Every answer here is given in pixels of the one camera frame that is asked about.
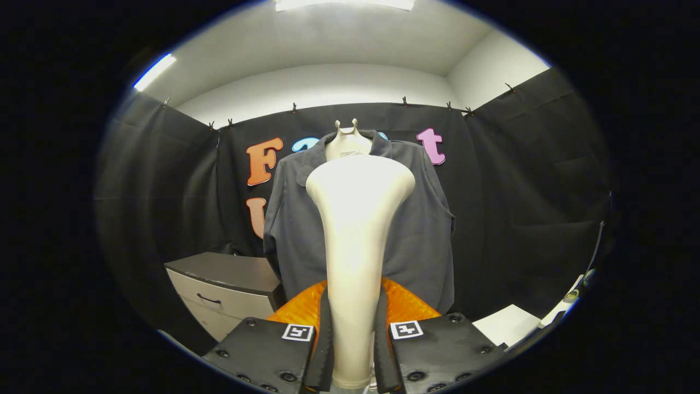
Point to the grey button shirt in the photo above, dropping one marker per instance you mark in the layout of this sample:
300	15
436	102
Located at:
421	235

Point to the ceiling light panel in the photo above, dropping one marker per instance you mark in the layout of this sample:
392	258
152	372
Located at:
344	4

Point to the white garment steamer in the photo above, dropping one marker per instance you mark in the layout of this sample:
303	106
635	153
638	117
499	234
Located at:
358	246

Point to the white box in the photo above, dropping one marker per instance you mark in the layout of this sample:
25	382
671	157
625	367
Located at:
506	325

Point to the ceiling light strip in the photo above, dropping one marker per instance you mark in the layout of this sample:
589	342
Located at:
155	72

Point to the white plastic device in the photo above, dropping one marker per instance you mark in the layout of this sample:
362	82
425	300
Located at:
558	312

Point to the grey drawer cabinet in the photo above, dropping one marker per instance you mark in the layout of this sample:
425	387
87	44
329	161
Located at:
229	273

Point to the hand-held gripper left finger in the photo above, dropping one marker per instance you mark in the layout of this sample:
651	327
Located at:
262	353

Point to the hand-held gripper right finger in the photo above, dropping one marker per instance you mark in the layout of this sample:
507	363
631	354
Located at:
437	353

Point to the white mannequin torso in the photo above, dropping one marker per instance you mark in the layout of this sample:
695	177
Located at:
344	146

